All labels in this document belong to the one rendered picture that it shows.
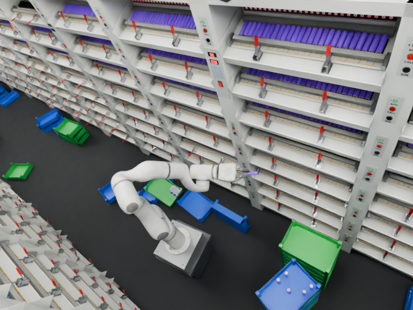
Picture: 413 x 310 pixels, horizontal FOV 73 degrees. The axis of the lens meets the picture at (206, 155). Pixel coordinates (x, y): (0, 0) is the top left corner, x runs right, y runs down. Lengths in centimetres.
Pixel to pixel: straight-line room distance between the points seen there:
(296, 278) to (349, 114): 104
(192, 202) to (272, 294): 115
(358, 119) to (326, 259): 97
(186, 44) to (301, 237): 132
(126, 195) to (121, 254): 139
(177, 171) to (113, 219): 157
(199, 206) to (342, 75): 184
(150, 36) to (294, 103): 80
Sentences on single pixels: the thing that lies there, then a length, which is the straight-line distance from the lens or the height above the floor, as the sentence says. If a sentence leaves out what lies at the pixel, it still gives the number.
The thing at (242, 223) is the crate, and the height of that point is 20.
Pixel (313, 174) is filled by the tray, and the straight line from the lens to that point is 171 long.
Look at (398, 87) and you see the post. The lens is 103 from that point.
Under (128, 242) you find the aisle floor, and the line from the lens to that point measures 273.
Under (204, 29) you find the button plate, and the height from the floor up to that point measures 165.
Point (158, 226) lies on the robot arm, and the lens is 166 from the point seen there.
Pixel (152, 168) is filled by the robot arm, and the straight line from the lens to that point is 136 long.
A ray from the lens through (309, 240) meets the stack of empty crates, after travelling 192.
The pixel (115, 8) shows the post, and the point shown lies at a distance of 173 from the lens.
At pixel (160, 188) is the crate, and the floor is 8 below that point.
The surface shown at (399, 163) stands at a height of 114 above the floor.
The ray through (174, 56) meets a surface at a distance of 164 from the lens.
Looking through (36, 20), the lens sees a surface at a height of 153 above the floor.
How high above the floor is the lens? 221
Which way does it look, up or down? 50 degrees down
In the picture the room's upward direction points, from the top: 24 degrees counter-clockwise
